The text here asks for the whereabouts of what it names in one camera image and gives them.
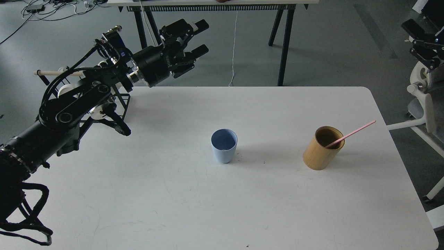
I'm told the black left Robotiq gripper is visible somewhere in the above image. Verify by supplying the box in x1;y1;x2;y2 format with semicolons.
131;19;209;87

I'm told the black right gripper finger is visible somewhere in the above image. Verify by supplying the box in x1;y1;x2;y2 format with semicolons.
401;19;444;70

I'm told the pink chopstick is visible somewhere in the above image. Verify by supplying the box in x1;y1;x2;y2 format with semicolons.
325;120;376;149

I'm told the light blue cup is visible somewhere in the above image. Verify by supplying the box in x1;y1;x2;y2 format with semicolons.
211;128;238;164

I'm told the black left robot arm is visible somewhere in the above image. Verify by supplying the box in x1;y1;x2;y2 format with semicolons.
1;19;209;246

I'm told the wooden rack dowel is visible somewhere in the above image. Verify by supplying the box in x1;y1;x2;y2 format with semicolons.
33;70;84;77

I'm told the black trestle table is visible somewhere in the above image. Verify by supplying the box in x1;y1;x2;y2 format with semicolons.
107;0;320;87

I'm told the white mug with face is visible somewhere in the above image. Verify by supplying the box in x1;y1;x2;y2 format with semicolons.
57;84;83;102

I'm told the bamboo cylinder holder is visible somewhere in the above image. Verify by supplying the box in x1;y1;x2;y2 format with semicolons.
303;126;345;170

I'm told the white hanging cable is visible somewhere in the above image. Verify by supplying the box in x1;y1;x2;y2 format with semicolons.
229;10;239;87

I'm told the black wire mug rack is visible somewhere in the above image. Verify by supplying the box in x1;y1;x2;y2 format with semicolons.
38;68;131;123

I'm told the floor cable bundle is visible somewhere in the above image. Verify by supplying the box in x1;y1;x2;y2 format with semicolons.
0;0;108;44

